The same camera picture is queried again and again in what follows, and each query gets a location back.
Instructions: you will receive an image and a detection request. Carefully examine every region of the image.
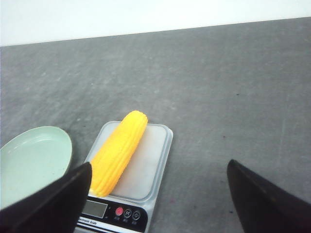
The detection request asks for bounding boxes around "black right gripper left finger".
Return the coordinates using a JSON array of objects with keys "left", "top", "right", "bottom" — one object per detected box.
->
[{"left": 0, "top": 163, "right": 92, "bottom": 233}]

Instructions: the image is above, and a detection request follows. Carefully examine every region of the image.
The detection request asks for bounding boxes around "light green plate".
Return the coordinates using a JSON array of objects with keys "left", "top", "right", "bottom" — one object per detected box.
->
[{"left": 0, "top": 126, "right": 72, "bottom": 209}]

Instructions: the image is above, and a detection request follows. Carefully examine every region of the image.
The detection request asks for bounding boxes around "silver digital kitchen scale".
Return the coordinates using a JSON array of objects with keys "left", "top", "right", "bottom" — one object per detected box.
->
[{"left": 74, "top": 123, "right": 173, "bottom": 233}]

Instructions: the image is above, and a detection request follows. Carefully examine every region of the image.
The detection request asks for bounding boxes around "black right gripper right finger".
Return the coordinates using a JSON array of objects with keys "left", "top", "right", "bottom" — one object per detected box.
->
[{"left": 226, "top": 160, "right": 311, "bottom": 233}]

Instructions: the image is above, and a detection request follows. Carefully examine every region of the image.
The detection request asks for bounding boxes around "yellow corn cob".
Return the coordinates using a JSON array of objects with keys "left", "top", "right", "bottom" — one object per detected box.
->
[{"left": 90, "top": 110, "right": 148, "bottom": 197}]

